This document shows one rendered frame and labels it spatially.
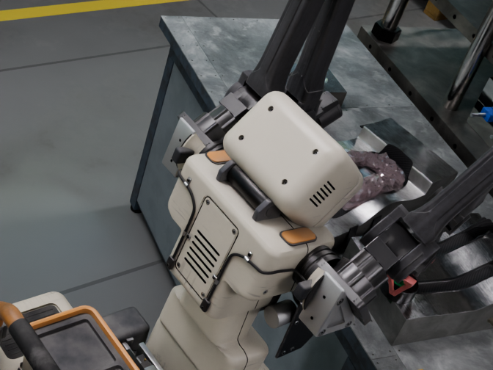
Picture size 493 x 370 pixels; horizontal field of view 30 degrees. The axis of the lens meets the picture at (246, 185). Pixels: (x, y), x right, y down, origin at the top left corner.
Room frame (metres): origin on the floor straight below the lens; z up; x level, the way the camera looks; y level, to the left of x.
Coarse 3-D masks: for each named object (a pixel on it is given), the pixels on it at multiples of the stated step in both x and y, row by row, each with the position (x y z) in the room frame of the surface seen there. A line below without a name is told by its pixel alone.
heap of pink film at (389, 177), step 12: (360, 156) 2.05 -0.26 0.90; (372, 156) 2.06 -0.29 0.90; (384, 156) 2.09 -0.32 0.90; (372, 168) 2.04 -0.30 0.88; (384, 168) 2.05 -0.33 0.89; (396, 168) 2.06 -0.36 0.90; (372, 180) 1.94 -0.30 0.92; (384, 180) 1.95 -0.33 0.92; (396, 180) 2.00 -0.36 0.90; (360, 192) 1.89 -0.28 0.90; (372, 192) 1.91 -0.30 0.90; (384, 192) 1.93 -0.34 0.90; (348, 204) 1.87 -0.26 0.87; (360, 204) 1.88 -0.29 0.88
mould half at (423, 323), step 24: (480, 216) 1.93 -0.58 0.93; (480, 240) 1.83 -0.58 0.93; (432, 264) 1.74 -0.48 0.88; (456, 264) 1.76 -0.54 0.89; (480, 264) 1.76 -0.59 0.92; (480, 288) 1.69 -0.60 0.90; (384, 312) 1.56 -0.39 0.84; (408, 312) 1.54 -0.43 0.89; (432, 312) 1.56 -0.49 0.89; (456, 312) 1.60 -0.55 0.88; (480, 312) 1.64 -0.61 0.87; (408, 336) 1.53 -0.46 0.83; (432, 336) 1.58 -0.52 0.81
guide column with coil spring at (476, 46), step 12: (492, 0) 2.70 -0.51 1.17; (492, 12) 2.68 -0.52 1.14; (492, 24) 2.67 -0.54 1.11; (480, 36) 2.68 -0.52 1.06; (492, 36) 2.68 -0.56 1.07; (480, 48) 2.67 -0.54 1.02; (468, 60) 2.68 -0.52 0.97; (480, 60) 2.68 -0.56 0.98; (468, 72) 2.67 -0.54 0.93; (456, 84) 2.68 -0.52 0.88; (468, 84) 2.68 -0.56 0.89; (456, 96) 2.67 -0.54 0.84; (456, 108) 2.68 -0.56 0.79
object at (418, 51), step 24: (384, 48) 2.93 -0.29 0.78; (408, 48) 2.99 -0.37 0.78; (432, 48) 3.06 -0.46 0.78; (456, 48) 3.13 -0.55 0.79; (408, 72) 2.82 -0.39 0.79; (432, 72) 2.88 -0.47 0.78; (456, 72) 2.95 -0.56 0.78; (480, 72) 3.01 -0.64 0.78; (408, 96) 2.74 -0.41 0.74; (432, 96) 2.72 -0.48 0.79; (432, 120) 2.63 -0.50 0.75; (456, 120) 2.62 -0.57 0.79; (456, 144) 2.51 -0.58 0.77; (480, 144) 2.53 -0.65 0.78
